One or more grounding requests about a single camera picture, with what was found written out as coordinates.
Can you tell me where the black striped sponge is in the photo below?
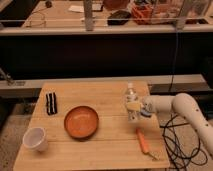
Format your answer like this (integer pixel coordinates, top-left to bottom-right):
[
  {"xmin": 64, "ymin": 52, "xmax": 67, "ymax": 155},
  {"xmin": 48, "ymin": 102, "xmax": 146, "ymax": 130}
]
[{"xmin": 46, "ymin": 92, "xmax": 57, "ymax": 115}]

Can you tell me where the grey metal post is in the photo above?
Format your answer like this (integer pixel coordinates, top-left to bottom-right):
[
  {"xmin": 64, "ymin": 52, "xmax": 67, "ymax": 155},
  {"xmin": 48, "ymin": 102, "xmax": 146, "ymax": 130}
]
[{"xmin": 83, "ymin": 0, "xmax": 93, "ymax": 31}]

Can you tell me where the orange handled utensil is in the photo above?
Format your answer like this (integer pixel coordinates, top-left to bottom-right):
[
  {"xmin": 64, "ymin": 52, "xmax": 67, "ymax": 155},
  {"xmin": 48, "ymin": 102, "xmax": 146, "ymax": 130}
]
[{"xmin": 136, "ymin": 128, "xmax": 158, "ymax": 161}]

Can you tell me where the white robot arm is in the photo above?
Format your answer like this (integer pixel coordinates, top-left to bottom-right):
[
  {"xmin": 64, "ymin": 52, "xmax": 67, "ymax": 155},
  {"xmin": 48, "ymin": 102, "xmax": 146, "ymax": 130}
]
[{"xmin": 125, "ymin": 93, "xmax": 213, "ymax": 159}]

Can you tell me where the hanging black cable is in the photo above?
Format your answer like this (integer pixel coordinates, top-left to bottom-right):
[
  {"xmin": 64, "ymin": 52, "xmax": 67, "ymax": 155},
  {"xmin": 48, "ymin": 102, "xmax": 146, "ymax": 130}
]
[{"xmin": 168, "ymin": 29, "xmax": 180, "ymax": 93}]

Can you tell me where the black floor cable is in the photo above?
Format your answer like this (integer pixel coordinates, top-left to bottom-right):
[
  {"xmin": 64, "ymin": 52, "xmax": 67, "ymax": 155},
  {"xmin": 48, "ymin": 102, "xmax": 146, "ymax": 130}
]
[{"xmin": 159, "ymin": 113, "xmax": 209, "ymax": 171}]

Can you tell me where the white cup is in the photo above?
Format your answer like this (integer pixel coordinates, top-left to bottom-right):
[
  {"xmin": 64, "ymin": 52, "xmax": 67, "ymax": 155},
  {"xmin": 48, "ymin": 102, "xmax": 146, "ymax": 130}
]
[{"xmin": 22, "ymin": 127, "xmax": 48, "ymax": 152}]

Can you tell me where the clear plastic bottle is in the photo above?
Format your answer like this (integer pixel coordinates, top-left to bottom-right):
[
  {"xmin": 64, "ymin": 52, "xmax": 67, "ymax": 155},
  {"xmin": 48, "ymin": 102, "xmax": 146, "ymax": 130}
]
[{"xmin": 125, "ymin": 82, "xmax": 140, "ymax": 123}]

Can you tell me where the blue cloth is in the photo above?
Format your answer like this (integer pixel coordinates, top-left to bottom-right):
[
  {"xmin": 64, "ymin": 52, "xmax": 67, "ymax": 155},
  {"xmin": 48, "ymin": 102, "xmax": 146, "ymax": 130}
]
[{"xmin": 140, "ymin": 110, "xmax": 152, "ymax": 118}]

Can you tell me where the orange crate on counter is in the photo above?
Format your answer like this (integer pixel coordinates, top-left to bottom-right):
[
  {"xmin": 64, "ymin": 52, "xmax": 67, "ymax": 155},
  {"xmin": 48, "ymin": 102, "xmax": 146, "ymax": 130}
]
[{"xmin": 131, "ymin": 5, "xmax": 153, "ymax": 25}]

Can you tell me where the orange bowl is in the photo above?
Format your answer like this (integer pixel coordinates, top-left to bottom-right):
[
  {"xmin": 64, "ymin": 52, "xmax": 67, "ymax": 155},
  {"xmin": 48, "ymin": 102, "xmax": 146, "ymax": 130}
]
[{"xmin": 64, "ymin": 106, "xmax": 99, "ymax": 140}]

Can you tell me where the black tray on counter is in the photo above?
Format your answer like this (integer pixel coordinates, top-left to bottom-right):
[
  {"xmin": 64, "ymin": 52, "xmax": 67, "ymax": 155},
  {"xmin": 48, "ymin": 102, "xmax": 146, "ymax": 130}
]
[{"xmin": 107, "ymin": 10, "xmax": 131, "ymax": 26}]

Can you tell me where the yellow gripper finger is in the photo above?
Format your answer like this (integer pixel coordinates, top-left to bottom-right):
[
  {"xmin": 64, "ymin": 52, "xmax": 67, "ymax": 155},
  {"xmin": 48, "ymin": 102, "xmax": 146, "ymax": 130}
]
[{"xmin": 127, "ymin": 102, "xmax": 143, "ymax": 111}]

